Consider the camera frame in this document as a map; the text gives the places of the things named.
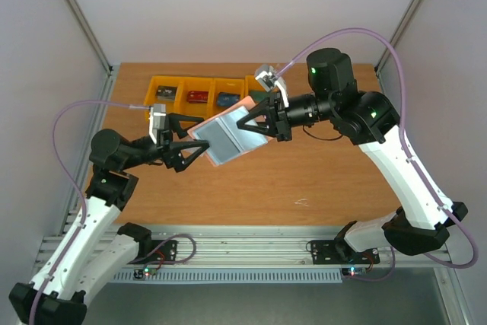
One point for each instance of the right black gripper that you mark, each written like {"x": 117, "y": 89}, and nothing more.
{"x": 276, "y": 119}

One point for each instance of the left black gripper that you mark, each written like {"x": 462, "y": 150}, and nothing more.
{"x": 171, "y": 152}

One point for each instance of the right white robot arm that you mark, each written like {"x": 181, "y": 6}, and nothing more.
{"x": 369, "y": 120}

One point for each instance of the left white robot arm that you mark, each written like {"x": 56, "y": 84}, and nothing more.
{"x": 62, "y": 290}

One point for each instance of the teal card stack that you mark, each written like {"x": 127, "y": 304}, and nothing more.
{"x": 258, "y": 96}

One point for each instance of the blue card stack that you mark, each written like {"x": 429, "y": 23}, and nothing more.
{"x": 225, "y": 100}

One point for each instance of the red card stack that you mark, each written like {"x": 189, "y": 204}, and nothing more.
{"x": 197, "y": 97}

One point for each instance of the left green circuit board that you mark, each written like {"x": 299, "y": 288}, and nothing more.
{"x": 143, "y": 274}

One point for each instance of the green circuit board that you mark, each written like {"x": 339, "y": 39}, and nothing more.
{"x": 354, "y": 271}
{"x": 143, "y": 274}

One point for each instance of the right green circuit board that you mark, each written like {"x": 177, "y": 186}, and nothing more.
{"x": 354, "y": 271}

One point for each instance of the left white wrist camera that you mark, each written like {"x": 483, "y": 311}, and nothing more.
{"x": 157, "y": 116}

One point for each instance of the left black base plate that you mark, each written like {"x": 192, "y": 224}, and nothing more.
{"x": 159, "y": 251}

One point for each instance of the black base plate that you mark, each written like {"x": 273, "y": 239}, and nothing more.
{"x": 159, "y": 251}
{"x": 327, "y": 252}

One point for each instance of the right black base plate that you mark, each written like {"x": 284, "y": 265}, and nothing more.
{"x": 327, "y": 252}

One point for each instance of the grey slotted cable duct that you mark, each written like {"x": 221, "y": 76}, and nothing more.
{"x": 209, "y": 276}

